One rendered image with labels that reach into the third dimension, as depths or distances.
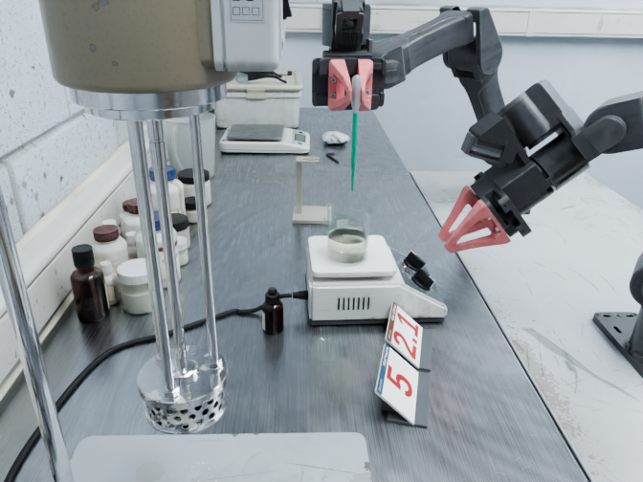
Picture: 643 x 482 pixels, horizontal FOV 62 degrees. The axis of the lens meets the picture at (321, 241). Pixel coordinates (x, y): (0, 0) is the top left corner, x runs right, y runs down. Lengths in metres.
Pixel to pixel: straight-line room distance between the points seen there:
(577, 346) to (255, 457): 0.47
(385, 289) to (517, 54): 1.69
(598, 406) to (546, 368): 0.08
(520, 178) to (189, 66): 0.50
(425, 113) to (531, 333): 1.55
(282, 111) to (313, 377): 1.27
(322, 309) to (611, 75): 1.95
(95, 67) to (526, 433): 0.56
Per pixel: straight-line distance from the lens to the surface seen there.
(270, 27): 0.29
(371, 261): 0.77
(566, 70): 2.42
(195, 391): 0.42
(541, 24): 2.30
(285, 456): 0.59
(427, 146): 2.31
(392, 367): 0.67
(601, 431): 0.71
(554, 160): 0.74
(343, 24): 0.79
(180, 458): 0.60
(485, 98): 1.14
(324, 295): 0.75
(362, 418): 0.64
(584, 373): 0.79
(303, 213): 1.13
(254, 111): 1.84
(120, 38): 0.29
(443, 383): 0.70
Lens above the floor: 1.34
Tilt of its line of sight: 26 degrees down
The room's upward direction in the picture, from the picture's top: 1 degrees clockwise
